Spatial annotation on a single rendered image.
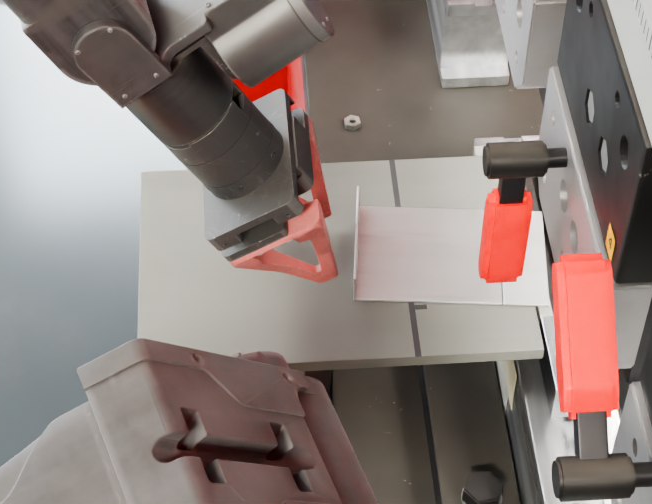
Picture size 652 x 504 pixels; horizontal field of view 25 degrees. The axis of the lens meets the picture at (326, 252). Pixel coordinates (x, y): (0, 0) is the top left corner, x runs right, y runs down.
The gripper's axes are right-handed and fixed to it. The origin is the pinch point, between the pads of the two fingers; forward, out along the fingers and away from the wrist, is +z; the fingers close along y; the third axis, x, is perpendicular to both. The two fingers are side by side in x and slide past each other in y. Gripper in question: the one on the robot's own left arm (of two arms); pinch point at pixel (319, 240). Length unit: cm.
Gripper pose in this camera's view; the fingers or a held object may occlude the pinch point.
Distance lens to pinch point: 97.8
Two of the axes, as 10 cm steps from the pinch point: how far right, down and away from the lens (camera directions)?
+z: 5.1, 5.4, 6.7
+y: -0.8, -7.5, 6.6
